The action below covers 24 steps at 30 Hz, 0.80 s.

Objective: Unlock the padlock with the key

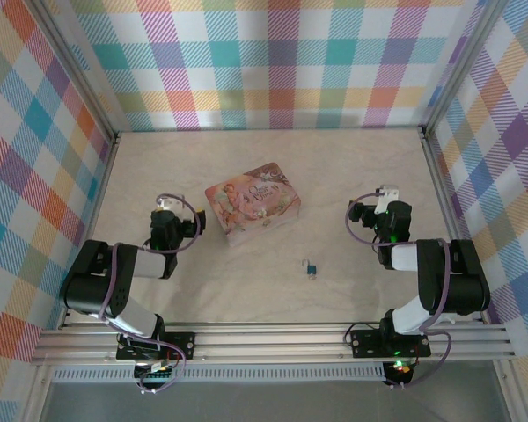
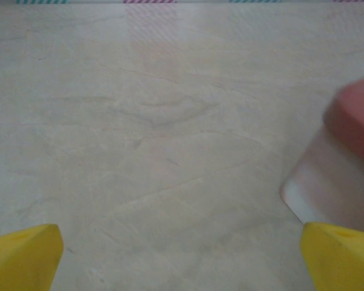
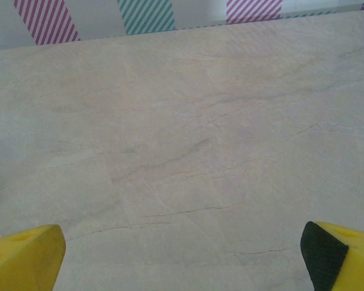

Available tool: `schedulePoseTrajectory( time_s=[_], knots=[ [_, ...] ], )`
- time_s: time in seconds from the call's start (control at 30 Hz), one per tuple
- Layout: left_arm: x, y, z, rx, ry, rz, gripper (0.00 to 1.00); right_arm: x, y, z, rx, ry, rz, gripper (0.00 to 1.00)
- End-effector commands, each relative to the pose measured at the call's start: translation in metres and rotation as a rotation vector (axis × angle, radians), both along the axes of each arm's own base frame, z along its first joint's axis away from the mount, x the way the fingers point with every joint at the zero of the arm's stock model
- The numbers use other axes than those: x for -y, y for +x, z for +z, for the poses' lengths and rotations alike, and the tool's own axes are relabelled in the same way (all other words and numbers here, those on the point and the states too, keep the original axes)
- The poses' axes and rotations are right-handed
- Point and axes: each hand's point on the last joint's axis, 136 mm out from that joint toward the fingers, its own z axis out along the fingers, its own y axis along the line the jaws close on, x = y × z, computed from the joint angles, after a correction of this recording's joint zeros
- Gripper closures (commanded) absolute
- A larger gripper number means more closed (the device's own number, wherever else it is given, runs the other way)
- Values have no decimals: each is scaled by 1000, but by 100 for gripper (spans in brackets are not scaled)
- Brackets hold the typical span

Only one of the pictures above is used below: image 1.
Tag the pink printed tin box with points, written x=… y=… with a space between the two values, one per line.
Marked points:
x=251 y=202

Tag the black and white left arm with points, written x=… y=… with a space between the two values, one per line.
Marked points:
x=92 y=285

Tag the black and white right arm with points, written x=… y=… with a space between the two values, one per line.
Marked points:
x=449 y=281

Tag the grey metal shelf panel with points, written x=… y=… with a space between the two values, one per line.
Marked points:
x=268 y=402

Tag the aluminium right side rail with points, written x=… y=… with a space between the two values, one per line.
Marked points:
x=442 y=193

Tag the aluminium left side rail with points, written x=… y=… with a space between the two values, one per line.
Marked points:
x=96 y=220

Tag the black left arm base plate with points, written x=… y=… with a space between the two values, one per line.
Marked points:
x=180 y=345

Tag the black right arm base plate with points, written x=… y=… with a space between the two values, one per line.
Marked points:
x=363 y=343

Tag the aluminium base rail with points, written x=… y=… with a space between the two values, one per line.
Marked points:
x=268 y=343

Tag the aluminium right corner post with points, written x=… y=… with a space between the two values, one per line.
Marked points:
x=459 y=66

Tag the aluminium corner post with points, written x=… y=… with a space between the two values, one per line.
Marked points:
x=79 y=74
x=459 y=66

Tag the aluminium left corner post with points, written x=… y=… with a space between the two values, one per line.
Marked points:
x=79 y=74

